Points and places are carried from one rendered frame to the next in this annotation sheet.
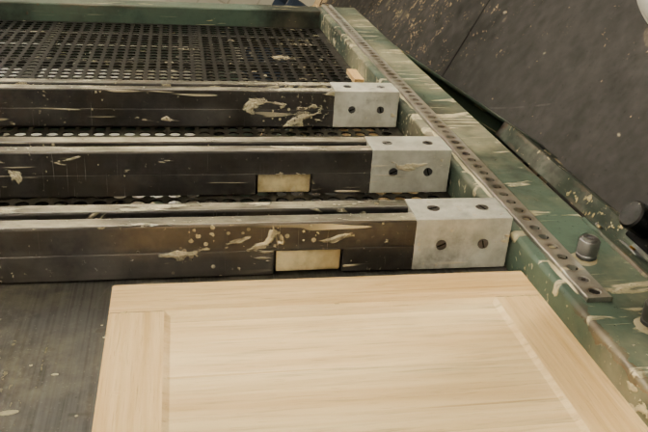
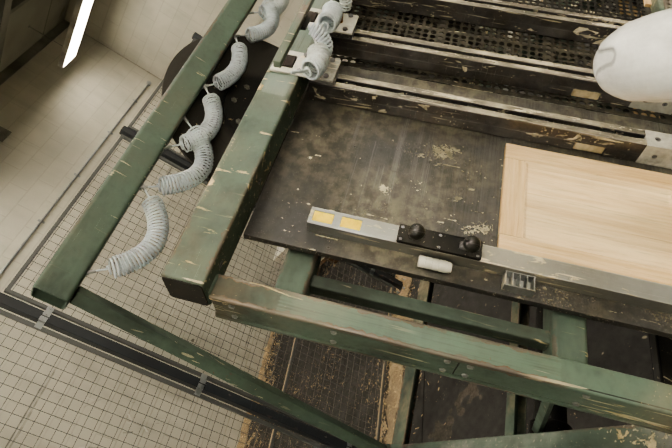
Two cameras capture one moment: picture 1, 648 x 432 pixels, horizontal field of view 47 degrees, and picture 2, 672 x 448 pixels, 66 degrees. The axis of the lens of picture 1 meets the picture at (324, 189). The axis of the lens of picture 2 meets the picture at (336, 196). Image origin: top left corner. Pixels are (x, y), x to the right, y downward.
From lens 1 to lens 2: 77 cm
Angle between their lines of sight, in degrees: 34
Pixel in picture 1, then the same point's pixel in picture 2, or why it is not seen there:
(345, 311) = (599, 180)
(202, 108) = (551, 27)
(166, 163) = (532, 76)
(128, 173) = (514, 76)
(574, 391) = not seen: outside the picture
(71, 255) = (492, 125)
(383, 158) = not seen: hidden behind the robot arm
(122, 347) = (511, 175)
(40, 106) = (469, 13)
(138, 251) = (518, 129)
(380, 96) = not seen: hidden behind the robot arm
